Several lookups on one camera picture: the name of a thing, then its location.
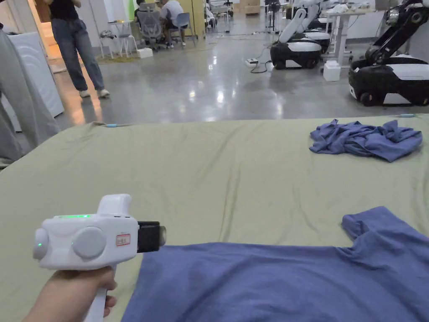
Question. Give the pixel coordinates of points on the person's left hand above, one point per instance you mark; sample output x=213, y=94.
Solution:
x=73, y=291

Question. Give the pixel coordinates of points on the white power strip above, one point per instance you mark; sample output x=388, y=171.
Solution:
x=251, y=61

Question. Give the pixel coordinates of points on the white desk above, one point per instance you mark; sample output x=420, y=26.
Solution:
x=342, y=33

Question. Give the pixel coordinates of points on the person's left forearm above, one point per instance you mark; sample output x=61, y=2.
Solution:
x=42, y=312

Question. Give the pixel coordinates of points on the white foam box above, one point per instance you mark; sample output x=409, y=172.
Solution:
x=331, y=71
x=144, y=53

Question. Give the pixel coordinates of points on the white washing machine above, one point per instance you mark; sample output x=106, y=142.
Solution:
x=40, y=67

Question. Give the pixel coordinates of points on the group of people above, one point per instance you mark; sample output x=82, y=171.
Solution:
x=169, y=15

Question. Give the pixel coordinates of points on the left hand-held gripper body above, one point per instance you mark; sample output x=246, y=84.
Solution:
x=70, y=234

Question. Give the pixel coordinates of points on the crumpled blue shirt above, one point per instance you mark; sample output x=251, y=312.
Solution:
x=362, y=141

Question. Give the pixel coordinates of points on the flat blue shirt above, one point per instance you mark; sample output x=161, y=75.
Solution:
x=285, y=285

